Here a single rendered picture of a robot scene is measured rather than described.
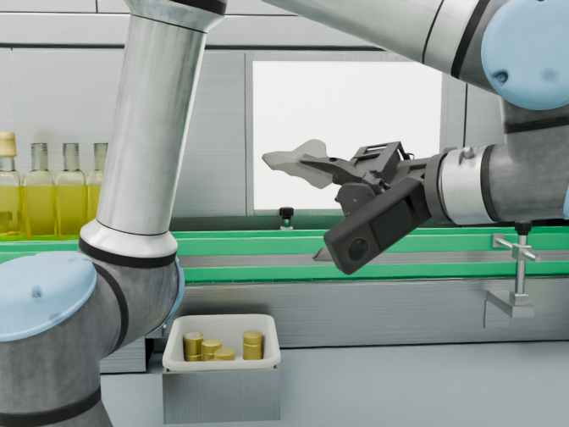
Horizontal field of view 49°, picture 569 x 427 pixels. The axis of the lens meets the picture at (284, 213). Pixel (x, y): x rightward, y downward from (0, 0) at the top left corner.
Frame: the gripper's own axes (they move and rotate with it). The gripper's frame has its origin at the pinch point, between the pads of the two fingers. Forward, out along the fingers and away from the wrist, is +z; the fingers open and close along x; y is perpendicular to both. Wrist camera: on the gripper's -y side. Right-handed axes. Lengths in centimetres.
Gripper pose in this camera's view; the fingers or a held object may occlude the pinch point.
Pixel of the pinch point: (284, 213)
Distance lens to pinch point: 73.1
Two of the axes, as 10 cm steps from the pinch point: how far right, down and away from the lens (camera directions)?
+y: 4.5, -6.0, 6.6
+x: -4.1, -8.0, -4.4
